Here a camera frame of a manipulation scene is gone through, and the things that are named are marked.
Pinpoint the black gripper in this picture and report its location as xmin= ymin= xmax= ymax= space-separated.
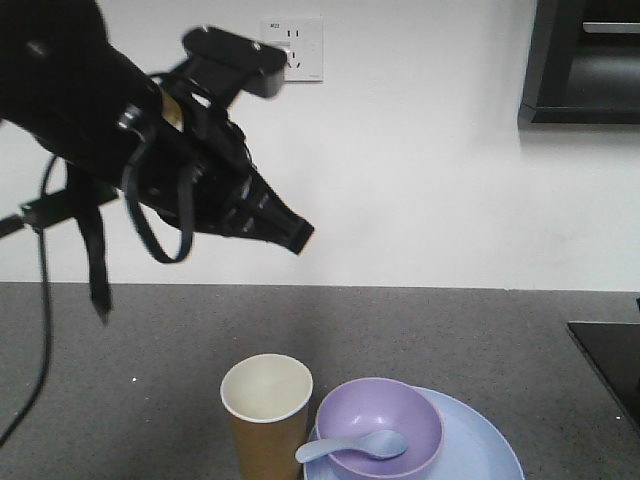
xmin=124 ymin=84 xmax=314 ymax=255

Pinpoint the brown paper cup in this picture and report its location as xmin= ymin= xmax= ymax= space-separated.
xmin=220 ymin=353 xmax=314 ymax=480

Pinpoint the purple plastic bowl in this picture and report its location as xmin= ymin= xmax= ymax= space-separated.
xmin=314 ymin=377 xmax=444 ymax=479

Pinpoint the light blue plastic spoon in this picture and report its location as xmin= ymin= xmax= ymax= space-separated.
xmin=295 ymin=430 xmax=409 ymax=464

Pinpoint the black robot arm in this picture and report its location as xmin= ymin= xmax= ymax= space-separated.
xmin=1 ymin=1 xmax=313 ymax=253

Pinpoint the light blue plastic plate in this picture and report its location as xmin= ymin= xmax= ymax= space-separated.
xmin=303 ymin=387 xmax=524 ymax=479

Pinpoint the black induction cooktop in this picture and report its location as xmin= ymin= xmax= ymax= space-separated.
xmin=567 ymin=322 xmax=640 ymax=433

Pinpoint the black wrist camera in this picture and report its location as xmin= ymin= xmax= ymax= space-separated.
xmin=173 ymin=26 xmax=287 ymax=108

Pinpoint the white wall power socket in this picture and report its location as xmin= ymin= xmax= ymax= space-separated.
xmin=261 ymin=17 xmax=324 ymax=83

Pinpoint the black wall cabinet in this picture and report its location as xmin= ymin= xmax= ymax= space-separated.
xmin=519 ymin=0 xmax=639 ymax=125

